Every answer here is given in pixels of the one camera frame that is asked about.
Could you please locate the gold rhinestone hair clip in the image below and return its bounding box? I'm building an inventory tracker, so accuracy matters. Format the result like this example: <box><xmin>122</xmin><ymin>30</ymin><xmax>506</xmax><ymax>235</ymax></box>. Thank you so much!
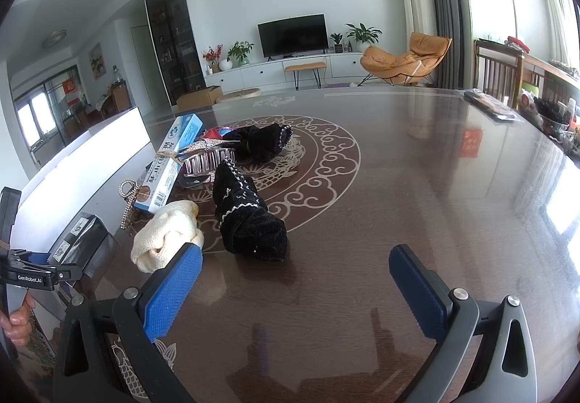
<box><xmin>119</xmin><ymin>178</ymin><xmax>139</xmax><ymax>230</ymax></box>

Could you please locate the round beige floor pad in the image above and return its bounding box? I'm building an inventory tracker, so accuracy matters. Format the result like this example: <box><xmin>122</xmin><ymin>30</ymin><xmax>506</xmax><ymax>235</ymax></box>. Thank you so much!
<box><xmin>216</xmin><ymin>88</ymin><xmax>262</xmax><ymax>103</ymax></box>

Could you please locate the small wooden cabinet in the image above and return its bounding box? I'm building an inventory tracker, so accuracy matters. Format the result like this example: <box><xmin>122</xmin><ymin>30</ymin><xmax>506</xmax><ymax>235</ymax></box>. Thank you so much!
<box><xmin>109</xmin><ymin>81</ymin><xmax>132</xmax><ymax>114</ymax></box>

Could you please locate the white television cabinet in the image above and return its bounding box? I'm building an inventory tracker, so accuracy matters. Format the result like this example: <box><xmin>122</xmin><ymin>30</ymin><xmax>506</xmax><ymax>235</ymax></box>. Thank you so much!
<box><xmin>204</xmin><ymin>52</ymin><xmax>370</xmax><ymax>89</ymax></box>

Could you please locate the bushy green potted plant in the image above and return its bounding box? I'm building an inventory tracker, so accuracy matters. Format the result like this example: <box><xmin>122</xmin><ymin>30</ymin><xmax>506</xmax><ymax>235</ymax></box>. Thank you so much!
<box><xmin>227</xmin><ymin>41</ymin><xmax>254</xmax><ymax>66</ymax></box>

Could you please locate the rhinestone hair claw clip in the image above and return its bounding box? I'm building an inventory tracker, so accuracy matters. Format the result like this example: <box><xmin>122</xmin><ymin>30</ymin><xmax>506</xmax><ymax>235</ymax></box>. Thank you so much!
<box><xmin>174</xmin><ymin>141</ymin><xmax>237</xmax><ymax>188</ymax></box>

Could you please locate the cream knit cloth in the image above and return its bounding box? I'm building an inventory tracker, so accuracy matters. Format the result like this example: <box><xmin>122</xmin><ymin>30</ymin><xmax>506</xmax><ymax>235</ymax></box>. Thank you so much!
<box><xmin>130</xmin><ymin>200</ymin><xmax>204</xmax><ymax>273</ymax></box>

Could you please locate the wooden side table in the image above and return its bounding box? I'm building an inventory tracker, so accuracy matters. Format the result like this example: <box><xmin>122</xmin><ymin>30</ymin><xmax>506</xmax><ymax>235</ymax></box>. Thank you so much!
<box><xmin>521</xmin><ymin>52</ymin><xmax>580</xmax><ymax>114</ymax></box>

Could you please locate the row of assorted small items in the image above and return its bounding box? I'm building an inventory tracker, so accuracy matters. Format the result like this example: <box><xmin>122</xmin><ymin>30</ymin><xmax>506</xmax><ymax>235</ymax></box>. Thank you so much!
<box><xmin>519</xmin><ymin>92</ymin><xmax>580</xmax><ymax>154</ymax></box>

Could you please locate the dark patterned desktop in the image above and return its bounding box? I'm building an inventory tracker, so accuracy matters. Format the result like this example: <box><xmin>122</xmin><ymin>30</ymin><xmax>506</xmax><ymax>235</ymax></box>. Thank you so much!
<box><xmin>27</xmin><ymin>86</ymin><xmax>580</xmax><ymax>403</ymax></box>

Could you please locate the large leafy potted plant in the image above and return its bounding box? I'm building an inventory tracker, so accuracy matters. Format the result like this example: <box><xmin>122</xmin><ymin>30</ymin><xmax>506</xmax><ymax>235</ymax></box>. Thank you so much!
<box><xmin>345</xmin><ymin>23</ymin><xmax>382</xmax><ymax>52</ymax></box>

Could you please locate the white blue ointment box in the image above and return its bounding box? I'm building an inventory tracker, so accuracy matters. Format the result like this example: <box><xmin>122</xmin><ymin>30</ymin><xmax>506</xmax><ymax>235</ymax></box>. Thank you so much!
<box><xmin>134</xmin><ymin>114</ymin><xmax>203</xmax><ymax>212</ymax></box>

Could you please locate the white sheer curtain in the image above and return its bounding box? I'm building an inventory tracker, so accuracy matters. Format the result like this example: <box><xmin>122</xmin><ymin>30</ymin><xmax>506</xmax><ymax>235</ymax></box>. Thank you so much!
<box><xmin>530</xmin><ymin>0</ymin><xmax>572</xmax><ymax>68</ymax></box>

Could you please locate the dark wooden chair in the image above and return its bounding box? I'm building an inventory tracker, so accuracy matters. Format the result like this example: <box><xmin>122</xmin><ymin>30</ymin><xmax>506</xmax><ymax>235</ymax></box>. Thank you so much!
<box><xmin>473</xmin><ymin>39</ymin><xmax>526</xmax><ymax>109</ymax></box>

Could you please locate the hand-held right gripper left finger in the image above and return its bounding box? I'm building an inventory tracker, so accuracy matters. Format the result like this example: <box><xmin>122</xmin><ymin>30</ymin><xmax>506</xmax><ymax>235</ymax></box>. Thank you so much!
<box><xmin>53</xmin><ymin>242</ymin><xmax>204</xmax><ymax>403</ymax></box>

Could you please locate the black television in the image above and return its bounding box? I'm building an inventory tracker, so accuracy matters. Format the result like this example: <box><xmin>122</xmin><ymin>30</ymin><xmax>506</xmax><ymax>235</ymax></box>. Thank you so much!
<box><xmin>257</xmin><ymin>14</ymin><xmax>329</xmax><ymax>59</ymax></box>

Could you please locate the red flower arrangement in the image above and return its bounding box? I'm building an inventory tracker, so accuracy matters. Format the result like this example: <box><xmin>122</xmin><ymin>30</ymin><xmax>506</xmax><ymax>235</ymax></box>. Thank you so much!
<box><xmin>202</xmin><ymin>45</ymin><xmax>224</xmax><ymax>74</ymax></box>

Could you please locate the black sock with silver trim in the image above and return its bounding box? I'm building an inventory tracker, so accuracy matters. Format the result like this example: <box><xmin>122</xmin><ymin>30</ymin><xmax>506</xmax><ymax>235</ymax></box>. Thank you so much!
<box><xmin>213</xmin><ymin>159</ymin><xmax>289</xmax><ymax>262</ymax></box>

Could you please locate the red cloth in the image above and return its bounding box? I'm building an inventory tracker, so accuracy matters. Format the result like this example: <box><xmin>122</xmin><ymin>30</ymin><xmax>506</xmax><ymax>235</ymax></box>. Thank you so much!
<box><xmin>505</xmin><ymin>36</ymin><xmax>532</xmax><ymax>54</ymax></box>

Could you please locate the person's left hand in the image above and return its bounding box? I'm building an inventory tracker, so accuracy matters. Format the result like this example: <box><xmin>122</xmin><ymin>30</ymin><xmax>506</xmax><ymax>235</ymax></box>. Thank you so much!
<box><xmin>0</xmin><ymin>292</ymin><xmax>36</xmax><ymax>347</ymax></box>

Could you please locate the ceiling lamp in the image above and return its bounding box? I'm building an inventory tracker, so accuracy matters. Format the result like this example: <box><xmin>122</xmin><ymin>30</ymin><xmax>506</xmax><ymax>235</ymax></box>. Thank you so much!
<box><xmin>42</xmin><ymin>30</ymin><xmax>67</xmax><ymax>49</ymax></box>

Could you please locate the dark flat packet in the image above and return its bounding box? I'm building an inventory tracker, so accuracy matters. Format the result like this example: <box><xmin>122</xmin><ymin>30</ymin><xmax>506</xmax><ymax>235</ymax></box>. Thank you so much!
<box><xmin>463</xmin><ymin>88</ymin><xmax>519</xmax><ymax>122</ymax></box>

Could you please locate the orange lounge chair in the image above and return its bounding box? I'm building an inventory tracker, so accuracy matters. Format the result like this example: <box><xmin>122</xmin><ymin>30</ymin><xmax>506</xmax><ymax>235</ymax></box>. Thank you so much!
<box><xmin>358</xmin><ymin>32</ymin><xmax>453</xmax><ymax>87</ymax></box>

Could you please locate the wooden bench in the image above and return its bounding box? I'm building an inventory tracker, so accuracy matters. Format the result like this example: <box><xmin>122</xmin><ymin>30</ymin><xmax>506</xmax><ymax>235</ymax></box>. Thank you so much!
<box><xmin>284</xmin><ymin>62</ymin><xmax>328</xmax><ymax>91</ymax></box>

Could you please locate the black velvet sock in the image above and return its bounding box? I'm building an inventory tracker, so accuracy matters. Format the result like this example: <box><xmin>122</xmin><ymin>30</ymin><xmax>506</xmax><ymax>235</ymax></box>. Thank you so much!
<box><xmin>222</xmin><ymin>123</ymin><xmax>294</xmax><ymax>164</ymax></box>

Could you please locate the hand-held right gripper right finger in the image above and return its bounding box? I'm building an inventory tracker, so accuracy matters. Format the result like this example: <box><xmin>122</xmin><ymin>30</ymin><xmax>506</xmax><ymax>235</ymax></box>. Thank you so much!
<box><xmin>389</xmin><ymin>244</ymin><xmax>538</xmax><ymax>403</ymax></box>

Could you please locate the dark glass display cabinet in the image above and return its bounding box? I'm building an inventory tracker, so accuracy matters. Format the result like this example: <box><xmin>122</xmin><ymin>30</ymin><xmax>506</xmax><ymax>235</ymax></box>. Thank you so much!
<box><xmin>144</xmin><ymin>0</ymin><xmax>206</xmax><ymax>107</ymax></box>

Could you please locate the white cardboard storage box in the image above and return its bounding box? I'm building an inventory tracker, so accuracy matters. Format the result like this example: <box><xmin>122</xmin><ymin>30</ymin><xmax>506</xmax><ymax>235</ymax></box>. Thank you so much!
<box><xmin>13</xmin><ymin>106</ymin><xmax>152</xmax><ymax>250</ymax></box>

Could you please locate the framed wall painting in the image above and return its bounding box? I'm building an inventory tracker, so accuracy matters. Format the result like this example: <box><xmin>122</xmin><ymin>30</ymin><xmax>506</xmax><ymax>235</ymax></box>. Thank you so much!
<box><xmin>89</xmin><ymin>43</ymin><xmax>106</xmax><ymax>81</ymax></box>

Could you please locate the small black box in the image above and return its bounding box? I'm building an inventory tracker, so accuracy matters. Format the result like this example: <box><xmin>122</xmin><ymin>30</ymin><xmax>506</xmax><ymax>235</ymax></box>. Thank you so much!
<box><xmin>47</xmin><ymin>213</ymin><xmax>109</xmax><ymax>277</ymax></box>

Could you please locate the brown cardboard box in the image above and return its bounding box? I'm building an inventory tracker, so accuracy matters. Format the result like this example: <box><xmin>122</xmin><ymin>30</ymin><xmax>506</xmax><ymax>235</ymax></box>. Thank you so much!
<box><xmin>176</xmin><ymin>86</ymin><xmax>224</xmax><ymax>111</ymax></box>

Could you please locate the white door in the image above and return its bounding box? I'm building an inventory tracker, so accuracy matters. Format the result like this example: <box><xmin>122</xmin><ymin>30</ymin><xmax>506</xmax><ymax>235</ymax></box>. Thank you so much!
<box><xmin>131</xmin><ymin>24</ymin><xmax>155</xmax><ymax>111</ymax></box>

